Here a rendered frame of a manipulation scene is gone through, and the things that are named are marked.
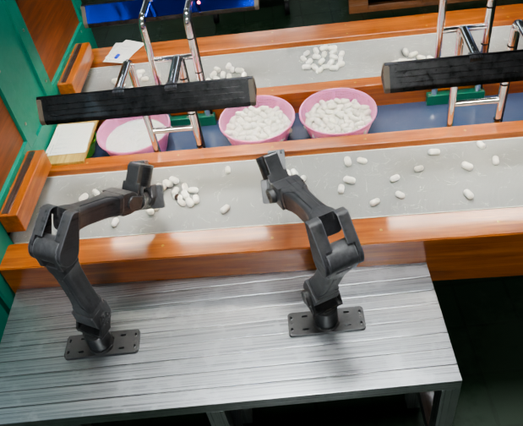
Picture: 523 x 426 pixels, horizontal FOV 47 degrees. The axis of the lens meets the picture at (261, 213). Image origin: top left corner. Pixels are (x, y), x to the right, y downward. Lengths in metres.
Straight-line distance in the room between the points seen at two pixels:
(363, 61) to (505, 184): 0.81
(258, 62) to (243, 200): 0.78
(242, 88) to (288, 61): 0.78
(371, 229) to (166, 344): 0.64
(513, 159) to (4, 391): 1.58
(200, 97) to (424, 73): 0.61
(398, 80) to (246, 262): 0.65
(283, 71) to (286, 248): 0.93
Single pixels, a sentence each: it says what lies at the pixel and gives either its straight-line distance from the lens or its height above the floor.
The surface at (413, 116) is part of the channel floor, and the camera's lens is 2.21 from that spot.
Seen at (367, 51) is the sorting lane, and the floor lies 0.74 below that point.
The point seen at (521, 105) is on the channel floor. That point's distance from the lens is 2.31.
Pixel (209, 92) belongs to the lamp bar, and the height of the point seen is 1.09.
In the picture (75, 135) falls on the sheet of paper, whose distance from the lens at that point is 2.22.
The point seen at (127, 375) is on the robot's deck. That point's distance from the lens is 1.62.
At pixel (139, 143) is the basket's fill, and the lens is 2.15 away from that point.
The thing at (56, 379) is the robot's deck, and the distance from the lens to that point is 1.69.
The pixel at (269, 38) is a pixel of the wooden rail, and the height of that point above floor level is 0.76.
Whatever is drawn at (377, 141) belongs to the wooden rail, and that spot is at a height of 0.76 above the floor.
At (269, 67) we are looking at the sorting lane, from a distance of 2.40.
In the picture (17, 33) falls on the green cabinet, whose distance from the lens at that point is 2.18.
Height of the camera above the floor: 2.00
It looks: 45 degrees down
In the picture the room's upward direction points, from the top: 10 degrees counter-clockwise
